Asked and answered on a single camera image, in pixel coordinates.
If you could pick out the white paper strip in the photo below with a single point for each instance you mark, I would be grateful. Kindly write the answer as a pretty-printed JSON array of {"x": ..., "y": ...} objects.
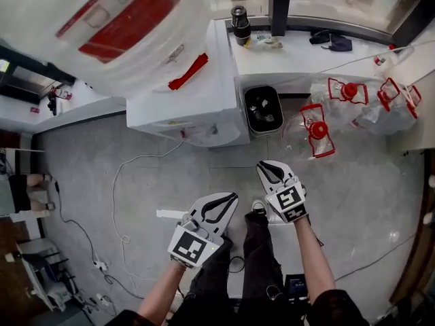
[{"x": 170, "y": 213}]

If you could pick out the small bottle red cap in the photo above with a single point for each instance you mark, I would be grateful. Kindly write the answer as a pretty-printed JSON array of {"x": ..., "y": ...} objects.
[{"x": 394, "y": 55}]

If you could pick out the white power strip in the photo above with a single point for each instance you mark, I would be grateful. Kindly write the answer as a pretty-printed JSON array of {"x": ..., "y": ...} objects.
[{"x": 101, "y": 263}]

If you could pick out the black device blue screen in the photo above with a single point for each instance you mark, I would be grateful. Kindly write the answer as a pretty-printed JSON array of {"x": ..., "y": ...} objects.
[{"x": 296, "y": 285}]

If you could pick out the large water jug red label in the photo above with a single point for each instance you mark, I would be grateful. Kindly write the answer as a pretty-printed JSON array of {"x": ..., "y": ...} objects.
[{"x": 102, "y": 29}]

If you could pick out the black cloth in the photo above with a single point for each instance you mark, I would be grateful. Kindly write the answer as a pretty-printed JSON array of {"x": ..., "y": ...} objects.
[{"x": 334, "y": 41}]

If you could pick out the grey bin black liner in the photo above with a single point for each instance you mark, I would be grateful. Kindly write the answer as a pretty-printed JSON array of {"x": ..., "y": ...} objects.
[{"x": 263, "y": 110}]

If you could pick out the white water dispenser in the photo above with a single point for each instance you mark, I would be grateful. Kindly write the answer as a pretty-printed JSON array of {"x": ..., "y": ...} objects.
[{"x": 190, "y": 107}]

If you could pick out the black window post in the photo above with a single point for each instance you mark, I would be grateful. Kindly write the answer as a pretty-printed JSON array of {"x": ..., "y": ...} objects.
[{"x": 280, "y": 5}]

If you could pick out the white window ledge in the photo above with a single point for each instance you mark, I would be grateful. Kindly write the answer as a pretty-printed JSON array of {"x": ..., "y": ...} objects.
[{"x": 292, "y": 59}]

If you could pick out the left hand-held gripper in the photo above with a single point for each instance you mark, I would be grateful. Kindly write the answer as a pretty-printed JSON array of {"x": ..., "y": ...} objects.
[{"x": 190, "y": 244}]

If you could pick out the person's left forearm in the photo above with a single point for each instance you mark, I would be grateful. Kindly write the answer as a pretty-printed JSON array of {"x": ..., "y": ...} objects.
[{"x": 163, "y": 290}]

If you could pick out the black thermos flask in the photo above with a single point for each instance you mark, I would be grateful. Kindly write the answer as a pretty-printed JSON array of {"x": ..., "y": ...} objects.
[{"x": 240, "y": 26}]

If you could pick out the person's right forearm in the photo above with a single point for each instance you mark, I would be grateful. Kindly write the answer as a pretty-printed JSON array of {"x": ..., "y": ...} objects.
[{"x": 314, "y": 256}]

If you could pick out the clear plastic wrapper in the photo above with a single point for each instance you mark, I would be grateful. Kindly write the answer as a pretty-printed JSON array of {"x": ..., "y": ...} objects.
[{"x": 270, "y": 41}]

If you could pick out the person's black shoe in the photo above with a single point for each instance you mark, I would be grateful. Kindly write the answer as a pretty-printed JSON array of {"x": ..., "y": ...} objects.
[{"x": 258, "y": 206}]

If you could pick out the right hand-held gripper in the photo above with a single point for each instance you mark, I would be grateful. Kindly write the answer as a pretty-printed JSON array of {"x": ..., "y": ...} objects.
[{"x": 288, "y": 199}]

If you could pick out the person's black trousers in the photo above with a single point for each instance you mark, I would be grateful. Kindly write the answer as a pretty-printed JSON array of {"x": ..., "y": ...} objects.
[{"x": 258, "y": 270}]

